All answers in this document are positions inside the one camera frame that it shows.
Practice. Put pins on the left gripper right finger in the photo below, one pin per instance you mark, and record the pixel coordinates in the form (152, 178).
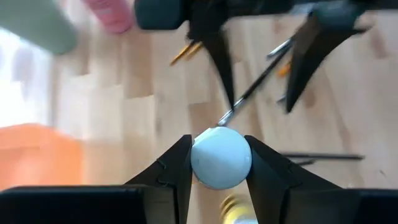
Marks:
(273, 186)

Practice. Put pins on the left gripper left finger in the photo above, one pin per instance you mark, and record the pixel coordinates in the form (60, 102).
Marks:
(174, 174)

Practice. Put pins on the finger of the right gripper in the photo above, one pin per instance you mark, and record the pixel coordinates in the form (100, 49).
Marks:
(222, 59)
(306, 59)

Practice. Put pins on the yellow paint bottle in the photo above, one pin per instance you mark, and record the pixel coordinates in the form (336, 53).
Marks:
(220, 158)

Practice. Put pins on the tall pink paint bottle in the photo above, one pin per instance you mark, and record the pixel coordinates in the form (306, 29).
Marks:
(112, 15)

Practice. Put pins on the pale green plastic cup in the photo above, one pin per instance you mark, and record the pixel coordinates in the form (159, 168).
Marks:
(37, 25)

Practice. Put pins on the orange translucent plastic bin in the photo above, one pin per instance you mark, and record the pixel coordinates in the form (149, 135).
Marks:
(37, 155)

